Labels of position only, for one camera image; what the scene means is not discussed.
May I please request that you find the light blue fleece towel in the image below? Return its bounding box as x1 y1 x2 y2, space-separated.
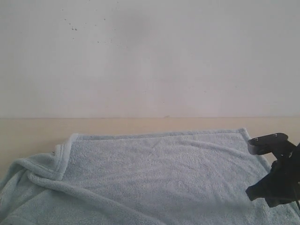
0 128 300 225

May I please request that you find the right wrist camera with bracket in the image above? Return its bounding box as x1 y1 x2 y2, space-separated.
247 133 297 161

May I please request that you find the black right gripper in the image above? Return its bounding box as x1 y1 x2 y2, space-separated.
246 145 300 208

